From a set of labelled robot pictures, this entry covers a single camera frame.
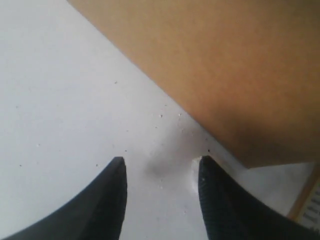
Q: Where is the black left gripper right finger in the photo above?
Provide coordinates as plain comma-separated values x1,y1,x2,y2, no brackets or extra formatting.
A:
198,155,320,240

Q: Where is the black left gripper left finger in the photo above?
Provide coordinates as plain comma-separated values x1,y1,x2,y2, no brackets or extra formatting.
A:
8,156,128,240

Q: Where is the white marshmallow candy pair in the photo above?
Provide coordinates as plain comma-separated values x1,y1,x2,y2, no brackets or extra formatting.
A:
190,156,202,194

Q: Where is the brown paper bag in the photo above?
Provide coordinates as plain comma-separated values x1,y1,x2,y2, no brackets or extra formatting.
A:
70,0,320,168

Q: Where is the blue noodle packet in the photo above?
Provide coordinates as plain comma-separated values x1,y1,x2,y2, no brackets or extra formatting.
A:
287,164,320,232

